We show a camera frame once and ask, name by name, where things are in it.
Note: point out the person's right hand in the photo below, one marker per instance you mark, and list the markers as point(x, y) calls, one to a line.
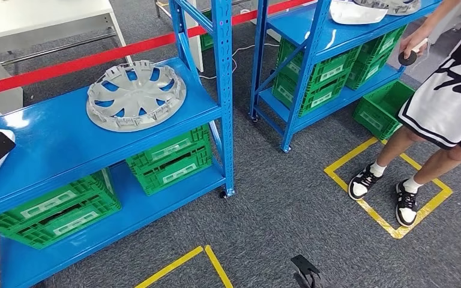
point(415, 39)

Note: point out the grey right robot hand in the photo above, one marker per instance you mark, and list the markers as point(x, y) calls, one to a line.
point(304, 264)

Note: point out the black handheld controller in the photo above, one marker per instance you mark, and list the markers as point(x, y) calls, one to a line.
point(407, 59)

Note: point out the blue metal shelf rack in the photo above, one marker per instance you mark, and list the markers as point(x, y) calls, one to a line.
point(55, 135)
point(294, 24)

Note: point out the green plastic crate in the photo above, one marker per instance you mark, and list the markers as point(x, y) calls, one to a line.
point(330, 71)
point(75, 222)
point(167, 149)
point(385, 43)
point(371, 71)
point(206, 41)
point(373, 119)
point(47, 204)
point(322, 98)
point(178, 173)

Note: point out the grey plastic hubcap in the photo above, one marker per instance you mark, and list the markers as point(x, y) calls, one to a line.
point(403, 6)
point(135, 97)

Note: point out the person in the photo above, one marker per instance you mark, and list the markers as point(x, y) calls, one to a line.
point(445, 103)

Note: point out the red barrier belt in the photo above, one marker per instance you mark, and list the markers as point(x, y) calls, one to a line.
point(95, 59)

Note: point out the white table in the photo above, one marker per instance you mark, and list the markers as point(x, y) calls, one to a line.
point(35, 16)

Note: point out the white table side panel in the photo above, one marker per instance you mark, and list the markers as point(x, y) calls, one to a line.
point(196, 55)

